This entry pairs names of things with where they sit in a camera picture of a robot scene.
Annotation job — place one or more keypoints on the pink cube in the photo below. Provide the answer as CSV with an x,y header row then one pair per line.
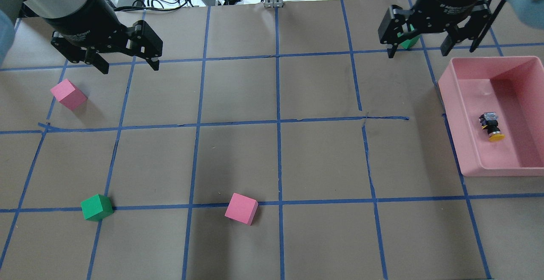
x,y
68,94
241,209

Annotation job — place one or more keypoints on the pink cube near centre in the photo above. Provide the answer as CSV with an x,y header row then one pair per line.
x,y
68,94

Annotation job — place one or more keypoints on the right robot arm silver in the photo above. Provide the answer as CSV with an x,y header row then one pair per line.
x,y
529,12

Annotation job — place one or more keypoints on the pink plastic bin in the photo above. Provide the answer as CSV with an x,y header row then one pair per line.
x,y
495,109

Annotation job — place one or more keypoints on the yellow black push button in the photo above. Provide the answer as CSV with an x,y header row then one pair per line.
x,y
489,122

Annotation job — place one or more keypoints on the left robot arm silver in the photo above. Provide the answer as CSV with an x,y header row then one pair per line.
x,y
10,12

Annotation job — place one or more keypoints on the green cube near bin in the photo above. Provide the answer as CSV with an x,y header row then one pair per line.
x,y
407,44

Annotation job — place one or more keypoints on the pink cube far side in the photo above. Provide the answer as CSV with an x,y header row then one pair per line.
x,y
241,209

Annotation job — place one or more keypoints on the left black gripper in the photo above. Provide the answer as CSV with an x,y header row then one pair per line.
x,y
86,18

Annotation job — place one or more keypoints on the green cube near base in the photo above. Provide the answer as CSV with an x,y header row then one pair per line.
x,y
96,207

